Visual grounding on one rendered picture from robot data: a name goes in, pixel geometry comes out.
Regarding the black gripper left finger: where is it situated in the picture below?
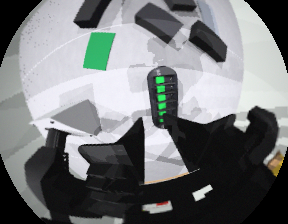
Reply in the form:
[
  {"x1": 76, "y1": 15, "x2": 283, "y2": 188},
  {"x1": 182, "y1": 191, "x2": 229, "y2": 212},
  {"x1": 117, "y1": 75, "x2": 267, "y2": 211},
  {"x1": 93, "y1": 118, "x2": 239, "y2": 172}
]
[{"x1": 77, "y1": 117, "x2": 144, "y2": 185}]

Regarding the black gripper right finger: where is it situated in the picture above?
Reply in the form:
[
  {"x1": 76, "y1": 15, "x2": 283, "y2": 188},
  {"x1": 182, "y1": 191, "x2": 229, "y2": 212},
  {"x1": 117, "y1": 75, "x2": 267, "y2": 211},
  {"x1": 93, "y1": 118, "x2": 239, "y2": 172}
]
[{"x1": 163, "y1": 113, "x2": 237, "y2": 173}]

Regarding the dark grey switch panel with green rocker switches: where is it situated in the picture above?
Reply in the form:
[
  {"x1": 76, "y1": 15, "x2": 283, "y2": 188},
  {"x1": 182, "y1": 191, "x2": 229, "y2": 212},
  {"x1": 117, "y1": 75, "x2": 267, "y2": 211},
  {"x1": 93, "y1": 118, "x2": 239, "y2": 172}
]
[{"x1": 147, "y1": 65, "x2": 179, "y2": 129}]

